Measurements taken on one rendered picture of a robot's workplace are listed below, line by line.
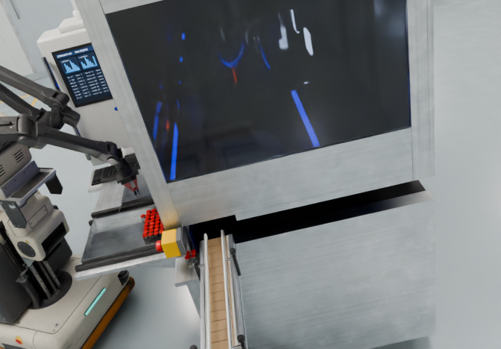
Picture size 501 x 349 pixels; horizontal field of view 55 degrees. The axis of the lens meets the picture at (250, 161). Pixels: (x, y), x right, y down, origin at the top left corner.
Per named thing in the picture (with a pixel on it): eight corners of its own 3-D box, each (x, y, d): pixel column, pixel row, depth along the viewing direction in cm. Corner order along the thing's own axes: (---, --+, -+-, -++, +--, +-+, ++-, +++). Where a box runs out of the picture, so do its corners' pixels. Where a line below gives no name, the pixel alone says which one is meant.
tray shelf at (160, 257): (197, 160, 245) (195, 156, 244) (197, 253, 186) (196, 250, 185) (105, 181, 247) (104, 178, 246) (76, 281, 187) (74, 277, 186)
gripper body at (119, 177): (139, 175, 215) (132, 162, 212) (118, 185, 214) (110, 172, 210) (138, 168, 221) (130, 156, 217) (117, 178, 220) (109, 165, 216)
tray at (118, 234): (171, 208, 211) (168, 202, 209) (168, 248, 189) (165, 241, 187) (95, 225, 212) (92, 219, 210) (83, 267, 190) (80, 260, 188)
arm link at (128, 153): (103, 142, 206) (105, 159, 203) (128, 134, 205) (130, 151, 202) (116, 153, 217) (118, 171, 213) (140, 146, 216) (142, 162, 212)
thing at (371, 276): (331, 137, 403) (317, 36, 357) (435, 346, 227) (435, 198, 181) (214, 165, 406) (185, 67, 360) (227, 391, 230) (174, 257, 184)
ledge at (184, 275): (212, 253, 184) (211, 250, 183) (213, 279, 173) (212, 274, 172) (177, 262, 184) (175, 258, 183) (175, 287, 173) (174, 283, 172)
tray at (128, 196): (195, 162, 240) (194, 156, 238) (196, 192, 218) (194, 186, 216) (129, 177, 241) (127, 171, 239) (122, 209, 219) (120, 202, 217)
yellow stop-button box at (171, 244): (186, 241, 178) (181, 227, 174) (186, 254, 172) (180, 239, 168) (166, 246, 178) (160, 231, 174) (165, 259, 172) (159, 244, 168)
